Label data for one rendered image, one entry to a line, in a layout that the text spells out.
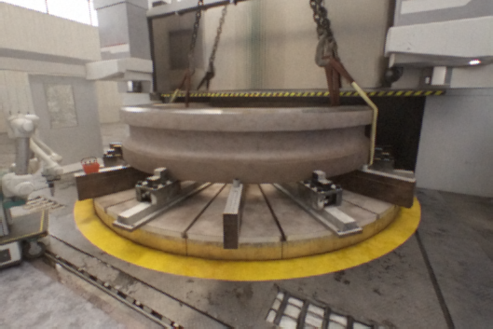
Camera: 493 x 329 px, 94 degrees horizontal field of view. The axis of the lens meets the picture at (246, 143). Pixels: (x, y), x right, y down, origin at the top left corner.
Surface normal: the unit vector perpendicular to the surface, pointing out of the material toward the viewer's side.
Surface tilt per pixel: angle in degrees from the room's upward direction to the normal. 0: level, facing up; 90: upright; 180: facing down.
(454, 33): 90
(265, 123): 90
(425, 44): 90
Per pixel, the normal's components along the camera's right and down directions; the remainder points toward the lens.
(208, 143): -0.21, 0.19
